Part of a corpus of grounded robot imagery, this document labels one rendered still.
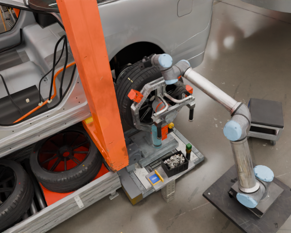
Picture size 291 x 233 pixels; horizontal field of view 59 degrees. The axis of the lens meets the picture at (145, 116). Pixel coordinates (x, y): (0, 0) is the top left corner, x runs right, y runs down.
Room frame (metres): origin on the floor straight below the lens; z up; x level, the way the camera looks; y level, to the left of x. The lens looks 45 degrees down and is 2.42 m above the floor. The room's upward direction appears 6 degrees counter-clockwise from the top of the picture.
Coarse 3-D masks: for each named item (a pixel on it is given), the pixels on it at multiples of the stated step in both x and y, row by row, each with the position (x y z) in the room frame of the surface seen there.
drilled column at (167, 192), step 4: (168, 184) 1.18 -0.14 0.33; (172, 184) 1.21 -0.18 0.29; (164, 188) 1.20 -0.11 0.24; (168, 188) 1.18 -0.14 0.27; (172, 188) 1.21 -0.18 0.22; (164, 192) 1.20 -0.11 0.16; (168, 192) 1.18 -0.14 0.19; (172, 192) 1.21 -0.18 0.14; (164, 196) 1.21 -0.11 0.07; (168, 196) 1.18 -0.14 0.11; (172, 196) 1.21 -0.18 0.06; (168, 200) 1.18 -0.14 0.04
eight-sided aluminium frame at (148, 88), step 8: (160, 80) 1.71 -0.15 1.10; (144, 88) 1.63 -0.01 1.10; (152, 88) 1.61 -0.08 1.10; (144, 96) 1.58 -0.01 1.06; (184, 96) 1.78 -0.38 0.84; (136, 104) 1.56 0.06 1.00; (136, 112) 1.53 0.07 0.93; (136, 120) 1.53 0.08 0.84; (136, 128) 1.53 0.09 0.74; (144, 128) 1.56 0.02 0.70
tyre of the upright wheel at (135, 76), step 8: (136, 64) 1.87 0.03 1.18; (128, 72) 1.82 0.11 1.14; (136, 72) 1.78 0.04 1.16; (144, 72) 1.75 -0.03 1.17; (152, 72) 1.73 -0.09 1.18; (160, 72) 1.76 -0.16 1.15; (120, 80) 1.79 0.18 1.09; (128, 80) 1.73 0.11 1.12; (136, 80) 1.69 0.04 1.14; (144, 80) 1.68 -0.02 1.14; (120, 88) 1.73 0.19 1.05; (128, 88) 1.67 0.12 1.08; (136, 88) 1.64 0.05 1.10; (120, 96) 1.68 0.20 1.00; (120, 104) 1.64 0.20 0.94; (128, 104) 1.60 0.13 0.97; (120, 112) 1.64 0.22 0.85; (128, 112) 1.59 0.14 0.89; (128, 120) 1.59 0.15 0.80
